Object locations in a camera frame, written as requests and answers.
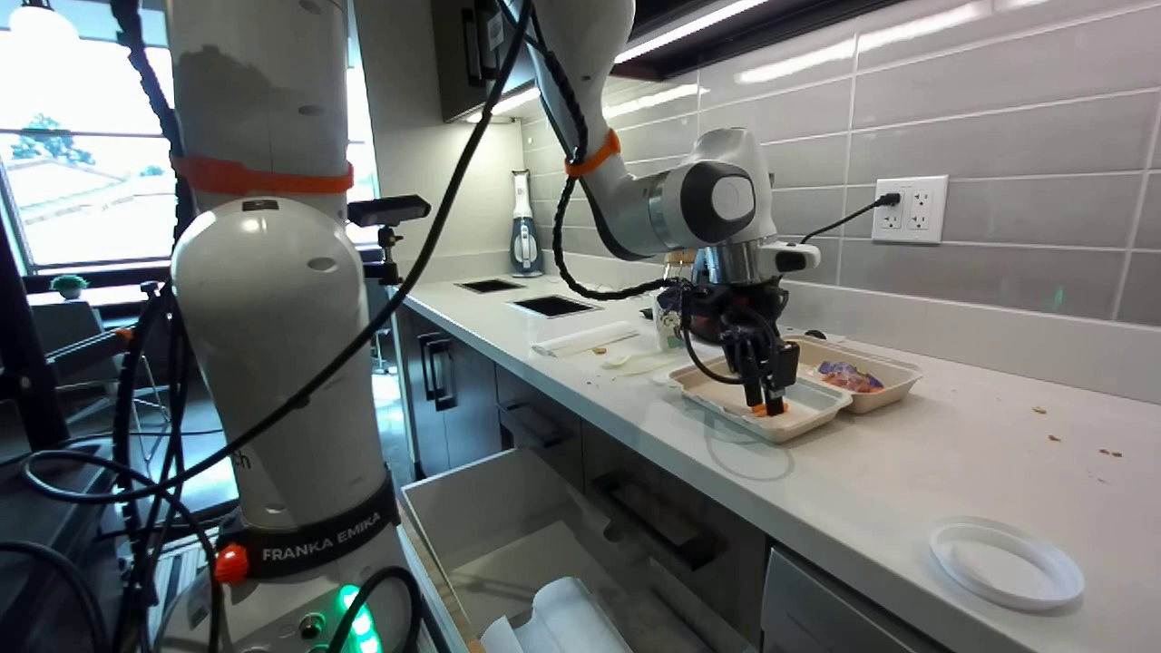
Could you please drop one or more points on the black camera on tripod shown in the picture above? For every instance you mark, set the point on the black camera on tripod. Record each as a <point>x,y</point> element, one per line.
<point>389,211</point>

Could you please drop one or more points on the white paper towel stack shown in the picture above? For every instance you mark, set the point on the white paper towel stack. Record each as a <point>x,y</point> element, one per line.
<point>563,616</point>

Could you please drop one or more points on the grey base cabinets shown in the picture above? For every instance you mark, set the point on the grey base cabinets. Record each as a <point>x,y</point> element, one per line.
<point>846,592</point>

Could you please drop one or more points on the dark upper wall cabinet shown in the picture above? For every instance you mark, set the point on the dark upper wall cabinet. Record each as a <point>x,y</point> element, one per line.
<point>483,48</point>

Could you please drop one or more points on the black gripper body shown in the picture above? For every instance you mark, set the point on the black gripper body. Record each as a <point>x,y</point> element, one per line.
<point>732,309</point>

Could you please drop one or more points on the orange baby carrot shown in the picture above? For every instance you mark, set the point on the orange baby carrot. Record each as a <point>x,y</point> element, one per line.
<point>760,410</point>

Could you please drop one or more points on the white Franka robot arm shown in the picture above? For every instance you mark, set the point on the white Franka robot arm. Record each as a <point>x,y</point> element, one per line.
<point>266,365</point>

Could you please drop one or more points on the white round plastic lid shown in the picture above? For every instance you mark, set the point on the white round plastic lid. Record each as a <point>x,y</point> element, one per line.
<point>1003,568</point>

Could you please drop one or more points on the white and dark bottle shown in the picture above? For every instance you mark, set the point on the white and dark bottle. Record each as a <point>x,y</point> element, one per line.
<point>524,240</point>

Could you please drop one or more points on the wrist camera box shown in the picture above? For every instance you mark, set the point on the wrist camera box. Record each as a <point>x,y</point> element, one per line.
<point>791,257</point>

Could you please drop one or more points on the bright window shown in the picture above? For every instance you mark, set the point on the bright window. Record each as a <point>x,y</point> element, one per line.
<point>85,168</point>

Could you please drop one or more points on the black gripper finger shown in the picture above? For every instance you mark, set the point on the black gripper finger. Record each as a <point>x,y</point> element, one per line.
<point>786,381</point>
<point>753,368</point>

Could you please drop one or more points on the white wall outlet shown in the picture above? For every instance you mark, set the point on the white wall outlet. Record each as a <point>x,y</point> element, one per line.
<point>928,220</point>

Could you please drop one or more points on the beige clamshell food container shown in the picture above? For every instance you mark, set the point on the beige clamshell food container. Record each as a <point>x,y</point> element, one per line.
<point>702,389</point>

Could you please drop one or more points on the open white drawer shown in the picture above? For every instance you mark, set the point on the open white drawer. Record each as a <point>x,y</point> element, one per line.
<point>483,520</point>

